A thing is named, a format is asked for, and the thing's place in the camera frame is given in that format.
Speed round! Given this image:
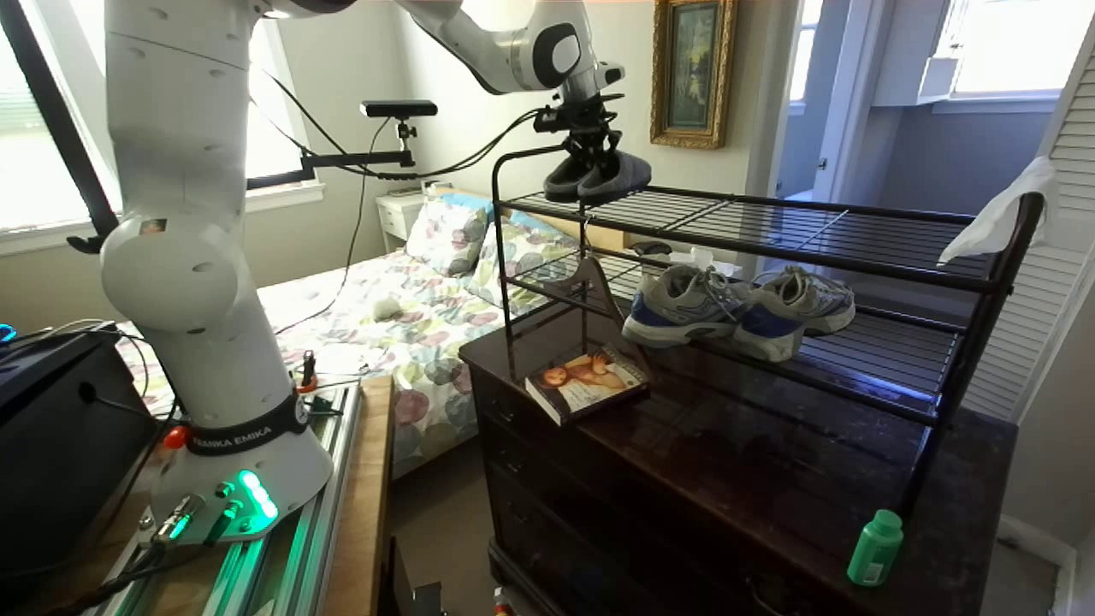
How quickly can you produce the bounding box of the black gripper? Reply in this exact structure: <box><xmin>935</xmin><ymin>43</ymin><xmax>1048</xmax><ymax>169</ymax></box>
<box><xmin>532</xmin><ymin>91</ymin><xmax>626</xmax><ymax>174</ymax></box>

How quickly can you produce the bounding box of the black metal shoe rack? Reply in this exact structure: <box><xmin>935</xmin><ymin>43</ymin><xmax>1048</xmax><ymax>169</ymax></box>
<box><xmin>491</xmin><ymin>141</ymin><xmax>1048</xmax><ymax>508</ymax></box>

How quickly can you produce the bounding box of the dark wooden cabinet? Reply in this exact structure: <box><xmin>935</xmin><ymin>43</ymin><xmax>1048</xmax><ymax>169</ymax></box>
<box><xmin>459</xmin><ymin>300</ymin><xmax>1021</xmax><ymax>616</ymax></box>

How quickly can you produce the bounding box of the floral pillow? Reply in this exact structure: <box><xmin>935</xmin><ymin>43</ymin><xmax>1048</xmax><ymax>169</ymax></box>
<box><xmin>474</xmin><ymin>208</ymin><xmax>589</xmax><ymax>312</ymax></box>
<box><xmin>403</xmin><ymin>187</ymin><xmax>493</xmax><ymax>281</ymax></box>

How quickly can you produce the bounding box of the gold framed picture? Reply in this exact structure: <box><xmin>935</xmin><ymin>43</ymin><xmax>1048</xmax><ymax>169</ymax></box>
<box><xmin>647</xmin><ymin>0</ymin><xmax>740</xmax><ymax>155</ymax></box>

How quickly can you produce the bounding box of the grey blue sneaker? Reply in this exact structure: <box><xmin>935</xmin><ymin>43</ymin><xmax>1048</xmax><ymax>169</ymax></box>
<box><xmin>726</xmin><ymin>263</ymin><xmax>859</xmax><ymax>365</ymax></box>
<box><xmin>619</xmin><ymin>263</ymin><xmax>745</xmax><ymax>354</ymax></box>

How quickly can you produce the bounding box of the white nightstand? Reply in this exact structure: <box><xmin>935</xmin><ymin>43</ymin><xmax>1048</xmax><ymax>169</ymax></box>
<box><xmin>372</xmin><ymin>184</ymin><xmax>433</xmax><ymax>245</ymax></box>

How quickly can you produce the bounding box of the picture book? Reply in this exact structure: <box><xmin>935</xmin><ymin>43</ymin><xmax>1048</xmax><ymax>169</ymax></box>
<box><xmin>522</xmin><ymin>344</ymin><xmax>654</xmax><ymax>436</ymax></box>

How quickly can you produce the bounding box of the bed with floral bedspread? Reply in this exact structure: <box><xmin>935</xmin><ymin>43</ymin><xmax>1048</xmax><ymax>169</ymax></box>
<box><xmin>254</xmin><ymin>225</ymin><xmax>643</xmax><ymax>471</ymax></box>

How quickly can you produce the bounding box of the white cloth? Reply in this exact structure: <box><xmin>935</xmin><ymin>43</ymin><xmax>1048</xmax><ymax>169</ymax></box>
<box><xmin>935</xmin><ymin>155</ymin><xmax>1057</xmax><ymax>271</ymax></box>

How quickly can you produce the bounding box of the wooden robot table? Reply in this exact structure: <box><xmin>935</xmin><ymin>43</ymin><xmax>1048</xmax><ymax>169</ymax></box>
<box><xmin>318</xmin><ymin>373</ymin><xmax>399</xmax><ymax>616</ymax></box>

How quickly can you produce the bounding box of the white louvre door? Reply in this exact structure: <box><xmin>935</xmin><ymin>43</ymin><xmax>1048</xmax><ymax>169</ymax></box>
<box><xmin>962</xmin><ymin>19</ymin><xmax>1095</xmax><ymax>427</ymax></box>

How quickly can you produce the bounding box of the green plastic bottle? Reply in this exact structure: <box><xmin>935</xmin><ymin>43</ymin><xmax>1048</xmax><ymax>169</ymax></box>
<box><xmin>843</xmin><ymin>508</ymin><xmax>908</xmax><ymax>592</ymax></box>

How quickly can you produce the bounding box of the black diagonal pole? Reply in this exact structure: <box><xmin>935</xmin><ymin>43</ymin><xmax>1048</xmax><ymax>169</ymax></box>
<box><xmin>0</xmin><ymin>0</ymin><xmax>124</xmax><ymax>255</ymax></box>

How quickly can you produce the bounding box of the bright window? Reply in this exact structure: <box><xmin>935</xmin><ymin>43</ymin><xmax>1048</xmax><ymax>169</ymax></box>
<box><xmin>0</xmin><ymin>0</ymin><xmax>322</xmax><ymax>236</ymax></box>

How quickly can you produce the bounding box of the black equipment box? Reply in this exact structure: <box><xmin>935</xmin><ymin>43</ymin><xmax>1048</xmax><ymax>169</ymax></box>
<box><xmin>0</xmin><ymin>325</ymin><xmax>166</xmax><ymax>599</ymax></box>

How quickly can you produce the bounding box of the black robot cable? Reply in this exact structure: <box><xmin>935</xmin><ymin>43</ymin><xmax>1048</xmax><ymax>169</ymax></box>
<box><xmin>259</xmin><ymin>65</ymin><xmax>551</xmax><ymax>184</ymax></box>

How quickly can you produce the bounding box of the black bar camera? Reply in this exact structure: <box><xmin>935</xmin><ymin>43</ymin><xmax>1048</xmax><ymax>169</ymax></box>
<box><xmin>361</xmin><ymin>97</ymin><xmax>441</xmax><ymax>122</ymax></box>

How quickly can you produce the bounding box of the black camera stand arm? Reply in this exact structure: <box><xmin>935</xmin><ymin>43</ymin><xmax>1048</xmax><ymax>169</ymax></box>
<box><xmin>242</xmin><ymin>141</ymin><xmax>419</xmax><ymax>192</ymax></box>

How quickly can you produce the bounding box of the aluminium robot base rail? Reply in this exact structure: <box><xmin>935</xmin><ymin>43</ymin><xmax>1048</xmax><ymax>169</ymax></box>
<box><xmin>99</xmin><ymin>381</ymin><xmax>371</xmax><ymax>616</ymax></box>

